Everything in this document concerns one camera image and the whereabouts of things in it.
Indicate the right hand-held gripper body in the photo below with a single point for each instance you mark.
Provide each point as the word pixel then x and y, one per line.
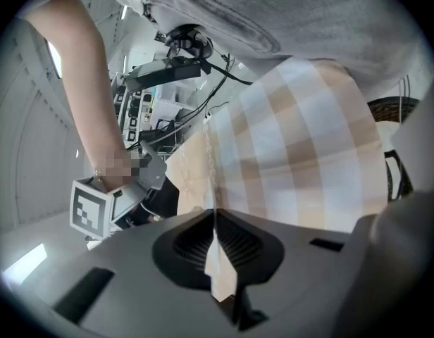
pixel 90 210

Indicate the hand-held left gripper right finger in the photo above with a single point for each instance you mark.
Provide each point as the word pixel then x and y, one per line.
pixel 301 259

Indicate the person's right hand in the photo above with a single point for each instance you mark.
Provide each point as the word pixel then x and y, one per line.
pixel 120 169

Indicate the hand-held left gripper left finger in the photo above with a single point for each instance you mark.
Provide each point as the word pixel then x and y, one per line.
pixel 139 266

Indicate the dark wicker stool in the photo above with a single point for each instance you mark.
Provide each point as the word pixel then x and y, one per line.
pixel 389 109

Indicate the beige checked tablecloth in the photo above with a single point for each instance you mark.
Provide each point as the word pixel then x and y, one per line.
pixel 291 146

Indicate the person's grey shirt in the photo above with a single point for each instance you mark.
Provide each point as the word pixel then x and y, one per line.
pixel 273 19

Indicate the person's right forearm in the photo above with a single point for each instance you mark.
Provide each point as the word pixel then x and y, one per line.
pixel 83 83

